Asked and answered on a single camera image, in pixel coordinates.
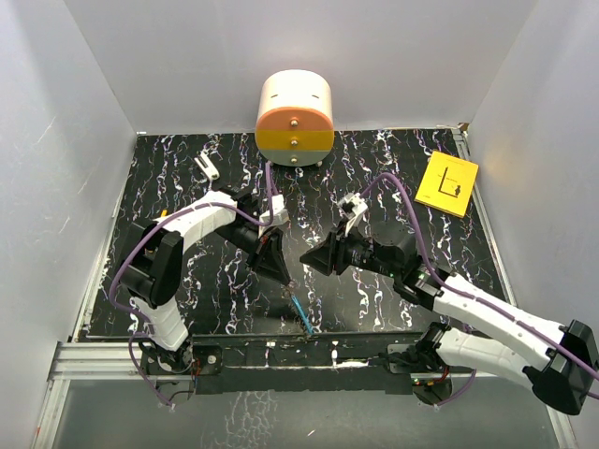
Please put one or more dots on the aluminium frame rail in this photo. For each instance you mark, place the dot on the aluminium frame rail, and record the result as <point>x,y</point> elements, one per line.
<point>79,361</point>

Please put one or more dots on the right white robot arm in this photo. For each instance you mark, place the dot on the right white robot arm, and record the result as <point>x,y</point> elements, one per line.
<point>557,363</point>

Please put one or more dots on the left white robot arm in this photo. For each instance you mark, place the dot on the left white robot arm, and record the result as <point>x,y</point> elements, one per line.
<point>152,261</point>

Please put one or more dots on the white black stapler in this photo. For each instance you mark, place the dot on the white black stapler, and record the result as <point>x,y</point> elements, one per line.
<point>207,167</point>

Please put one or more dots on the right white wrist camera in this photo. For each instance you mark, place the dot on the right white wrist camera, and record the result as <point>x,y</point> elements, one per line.
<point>353,208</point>

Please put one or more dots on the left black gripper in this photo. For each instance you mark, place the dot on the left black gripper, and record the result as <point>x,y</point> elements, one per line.
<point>269,261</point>

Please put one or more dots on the yellow book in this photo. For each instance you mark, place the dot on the yellow book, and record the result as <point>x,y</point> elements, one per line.
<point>447,184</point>

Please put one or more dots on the round three-drawer mini cabinet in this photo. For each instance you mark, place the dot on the round three-drawer mini cabinet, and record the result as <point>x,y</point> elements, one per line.
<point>294,124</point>

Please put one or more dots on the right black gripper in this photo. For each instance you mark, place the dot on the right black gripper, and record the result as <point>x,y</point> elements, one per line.
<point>329,255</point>

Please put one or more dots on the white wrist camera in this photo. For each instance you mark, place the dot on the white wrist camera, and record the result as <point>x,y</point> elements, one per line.
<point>276,213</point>
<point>353,208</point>

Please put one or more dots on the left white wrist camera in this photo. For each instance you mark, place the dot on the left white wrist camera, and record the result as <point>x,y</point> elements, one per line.
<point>276,213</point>

